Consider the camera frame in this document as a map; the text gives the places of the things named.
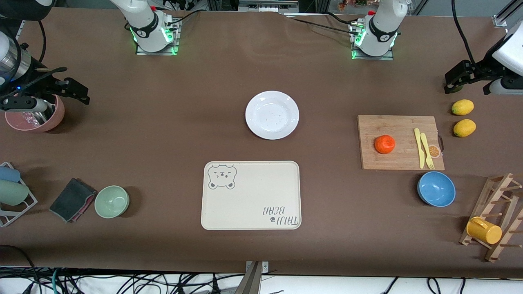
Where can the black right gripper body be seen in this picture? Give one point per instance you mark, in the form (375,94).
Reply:
(37,84)

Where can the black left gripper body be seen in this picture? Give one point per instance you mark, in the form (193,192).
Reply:
(483,70)

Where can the orange fruit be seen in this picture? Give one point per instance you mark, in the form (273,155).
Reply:
(385,144)

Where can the white round plate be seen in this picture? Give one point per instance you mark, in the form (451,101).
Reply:
(272,115)

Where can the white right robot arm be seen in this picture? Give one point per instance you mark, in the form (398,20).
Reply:
(147,32)

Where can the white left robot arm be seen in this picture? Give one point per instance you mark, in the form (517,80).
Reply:
(380,41)

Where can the dark green avocado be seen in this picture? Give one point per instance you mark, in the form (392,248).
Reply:
(459,87)

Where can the yellow lemon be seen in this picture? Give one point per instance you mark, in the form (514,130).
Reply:
(462,107)
(464,128)

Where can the metal scoop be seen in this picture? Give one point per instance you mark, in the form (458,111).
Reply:
(41,116)

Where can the pink bowl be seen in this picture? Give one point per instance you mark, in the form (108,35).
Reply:
(55,118)

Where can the yellow plastic fork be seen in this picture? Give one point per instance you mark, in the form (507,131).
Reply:
(426,147)

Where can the yellow plastic knife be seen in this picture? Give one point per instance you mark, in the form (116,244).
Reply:
(419,149)

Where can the wooden cutting board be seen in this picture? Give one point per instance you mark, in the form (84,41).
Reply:
(392,130)

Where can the blue cup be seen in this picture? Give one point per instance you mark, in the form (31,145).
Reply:
(9,174)

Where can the dark grey folded cloth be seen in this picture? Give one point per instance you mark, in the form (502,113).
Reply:
(70,200)

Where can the blue bowl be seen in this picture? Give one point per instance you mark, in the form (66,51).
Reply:
(436,189)

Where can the pink folded cloth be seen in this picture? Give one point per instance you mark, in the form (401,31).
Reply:
(88,204)

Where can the light green bowl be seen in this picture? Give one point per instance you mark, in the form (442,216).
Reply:
(111,201)

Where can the pale green cup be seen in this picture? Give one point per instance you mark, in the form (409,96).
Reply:
(12,192)

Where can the wooden peg rack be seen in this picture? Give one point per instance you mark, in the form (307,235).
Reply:
(496,192)

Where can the orange flowers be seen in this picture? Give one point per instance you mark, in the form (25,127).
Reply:
(353,3)

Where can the yellow cup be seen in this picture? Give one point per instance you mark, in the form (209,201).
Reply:
(484,231)

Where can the cream tray with bear print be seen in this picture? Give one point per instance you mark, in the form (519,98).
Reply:
(253,196)

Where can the grey metal box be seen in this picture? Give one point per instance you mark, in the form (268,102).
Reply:
(267,5)

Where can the aluminium profile rail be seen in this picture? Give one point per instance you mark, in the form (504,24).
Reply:
(506,14)

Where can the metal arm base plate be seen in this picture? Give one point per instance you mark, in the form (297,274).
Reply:
(175,41)
(390,57)

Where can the grey metal bracket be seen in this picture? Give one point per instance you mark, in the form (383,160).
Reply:
(254,281)

